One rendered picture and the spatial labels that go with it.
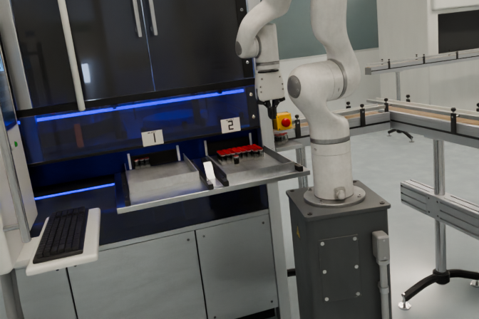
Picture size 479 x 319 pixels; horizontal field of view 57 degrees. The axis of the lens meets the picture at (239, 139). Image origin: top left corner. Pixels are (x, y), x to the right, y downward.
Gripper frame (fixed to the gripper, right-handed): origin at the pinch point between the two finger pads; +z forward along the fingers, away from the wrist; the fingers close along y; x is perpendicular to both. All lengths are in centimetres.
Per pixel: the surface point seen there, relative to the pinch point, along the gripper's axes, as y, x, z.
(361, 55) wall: -343, -495, 14
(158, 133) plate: 38, -35, 7
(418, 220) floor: -139, -101, 110
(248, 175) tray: 12.3, 2.4, 20.6
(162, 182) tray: 42.0, -8.9, 20.5
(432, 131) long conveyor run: -82, -17, 23
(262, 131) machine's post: -7.3, -35.0, 13.4
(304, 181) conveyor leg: -32, -50, 46
